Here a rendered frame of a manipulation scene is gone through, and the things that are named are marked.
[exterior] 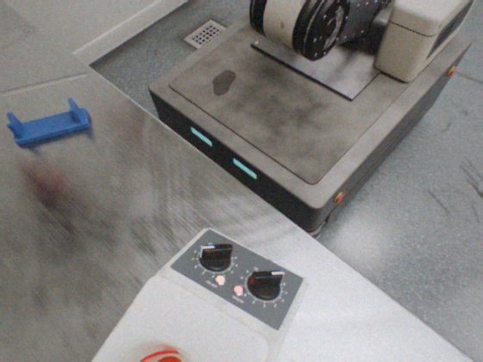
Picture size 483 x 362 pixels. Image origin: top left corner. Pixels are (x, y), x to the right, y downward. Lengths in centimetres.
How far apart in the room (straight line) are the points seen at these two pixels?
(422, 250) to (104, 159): 106
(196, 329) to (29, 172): 35
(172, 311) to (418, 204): 117
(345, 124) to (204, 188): 65
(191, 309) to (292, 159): 69
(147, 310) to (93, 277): 14
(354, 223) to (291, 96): 50
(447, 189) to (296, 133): 67
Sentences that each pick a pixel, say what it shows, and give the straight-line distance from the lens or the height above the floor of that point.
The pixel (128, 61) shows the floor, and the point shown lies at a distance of 190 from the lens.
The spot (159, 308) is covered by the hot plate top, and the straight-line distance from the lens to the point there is 32.
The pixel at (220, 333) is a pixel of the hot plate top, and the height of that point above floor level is 84.
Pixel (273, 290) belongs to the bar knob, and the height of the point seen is 80.
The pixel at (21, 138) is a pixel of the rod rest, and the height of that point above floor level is 76.
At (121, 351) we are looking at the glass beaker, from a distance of 24.
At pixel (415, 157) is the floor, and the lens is 150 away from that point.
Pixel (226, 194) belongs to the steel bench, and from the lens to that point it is 45.
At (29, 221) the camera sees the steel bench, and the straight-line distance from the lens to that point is 52.
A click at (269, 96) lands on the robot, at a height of 37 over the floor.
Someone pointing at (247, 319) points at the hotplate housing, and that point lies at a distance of 33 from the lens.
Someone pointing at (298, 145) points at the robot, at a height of 36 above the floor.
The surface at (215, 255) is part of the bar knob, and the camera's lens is 35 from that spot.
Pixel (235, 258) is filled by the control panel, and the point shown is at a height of 79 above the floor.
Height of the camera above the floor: 114
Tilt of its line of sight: 59 degrees down
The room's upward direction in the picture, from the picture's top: 6 degrees counter-clockwise
